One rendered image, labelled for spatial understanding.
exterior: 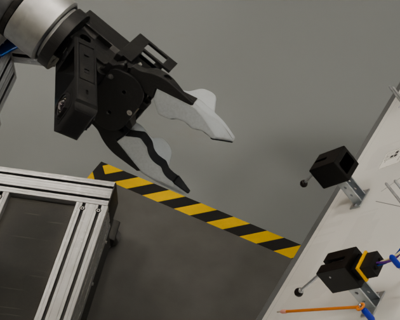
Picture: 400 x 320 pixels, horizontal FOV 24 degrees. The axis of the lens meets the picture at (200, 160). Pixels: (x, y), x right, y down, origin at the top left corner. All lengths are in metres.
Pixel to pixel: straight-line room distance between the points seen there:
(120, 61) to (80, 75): 0.06
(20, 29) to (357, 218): 0.80
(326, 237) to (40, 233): 1.11
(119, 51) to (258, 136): 2.07
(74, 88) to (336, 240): 0.79
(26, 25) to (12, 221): 1.64
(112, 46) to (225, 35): 2.44
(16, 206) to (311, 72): 1.22
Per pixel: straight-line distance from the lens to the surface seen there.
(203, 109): 0.93
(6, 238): 2.53
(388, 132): 1.79
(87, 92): 0.89
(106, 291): 2.64
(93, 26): 1.00
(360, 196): 1.64
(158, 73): 0.93
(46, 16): 0.95
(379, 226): 1.51
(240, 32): 3.44
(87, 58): 0.93
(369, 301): 1.33
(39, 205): 2.59
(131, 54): 0.96
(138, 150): 0.97
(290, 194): 2.87
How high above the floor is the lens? 2.14
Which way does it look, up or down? 46 degrees down
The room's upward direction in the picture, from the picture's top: straight up
